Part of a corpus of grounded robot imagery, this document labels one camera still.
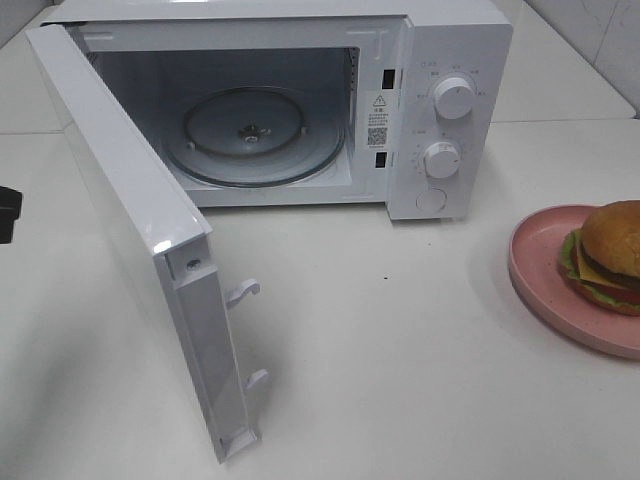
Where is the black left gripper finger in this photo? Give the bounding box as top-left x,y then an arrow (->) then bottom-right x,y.
0,186 -> 23,244

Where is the white microwave door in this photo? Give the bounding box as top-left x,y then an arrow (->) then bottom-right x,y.
27,24 -> 268,462

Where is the round door release button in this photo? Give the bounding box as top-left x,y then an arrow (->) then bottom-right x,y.
416,188 -> 447,215

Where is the pink speckled plate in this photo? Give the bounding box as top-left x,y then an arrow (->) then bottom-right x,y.
508,205 -> 639,360

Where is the burger with cheese and lettuce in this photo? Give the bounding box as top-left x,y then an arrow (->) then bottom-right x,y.
558,200 -> 639,316

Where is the white microwave oven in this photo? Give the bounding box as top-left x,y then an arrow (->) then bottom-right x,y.
39,1 -> 512,220

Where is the white upper power knob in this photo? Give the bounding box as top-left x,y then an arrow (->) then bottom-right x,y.
434,75 -> 475,120

